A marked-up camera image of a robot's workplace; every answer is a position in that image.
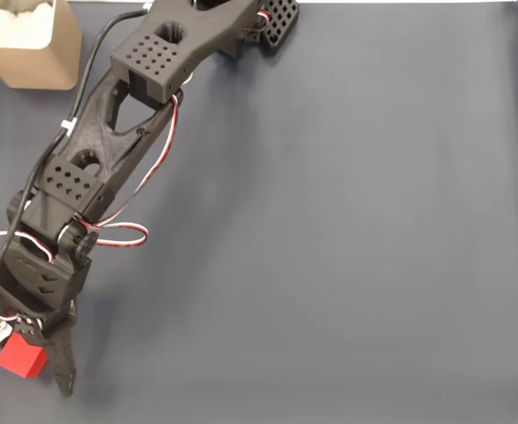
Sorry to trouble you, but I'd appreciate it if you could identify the red cube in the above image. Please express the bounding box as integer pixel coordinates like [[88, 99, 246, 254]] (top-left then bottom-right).
[[0, 332, 49, 380]]

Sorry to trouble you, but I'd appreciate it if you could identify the beige box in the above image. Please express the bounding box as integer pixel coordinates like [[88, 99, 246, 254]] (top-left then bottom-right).
[[0, 0, 84, 92]]

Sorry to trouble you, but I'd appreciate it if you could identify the dark blue-grey mat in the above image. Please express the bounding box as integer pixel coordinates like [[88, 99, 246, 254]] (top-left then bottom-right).
[[0, 2, 518, 424]]

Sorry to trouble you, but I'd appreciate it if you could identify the white crumpled paper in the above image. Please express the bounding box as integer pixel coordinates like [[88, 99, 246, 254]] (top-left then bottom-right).
[[0, 0, 56, 48]]

